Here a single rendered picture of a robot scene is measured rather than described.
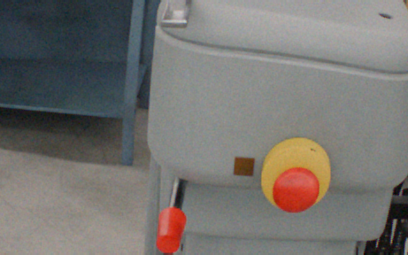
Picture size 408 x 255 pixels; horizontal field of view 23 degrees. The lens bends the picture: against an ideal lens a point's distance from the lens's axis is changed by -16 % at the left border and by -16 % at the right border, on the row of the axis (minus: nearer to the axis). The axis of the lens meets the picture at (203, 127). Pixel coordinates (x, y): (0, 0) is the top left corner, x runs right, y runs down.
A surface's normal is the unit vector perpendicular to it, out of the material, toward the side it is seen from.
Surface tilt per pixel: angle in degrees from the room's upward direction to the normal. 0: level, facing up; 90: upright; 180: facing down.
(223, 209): 90
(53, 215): 0
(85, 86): 0
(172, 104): 90
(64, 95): 0
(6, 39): 90
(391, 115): 90
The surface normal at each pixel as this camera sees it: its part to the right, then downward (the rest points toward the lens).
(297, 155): -0.07, 0.40
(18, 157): 0.07, -0.91
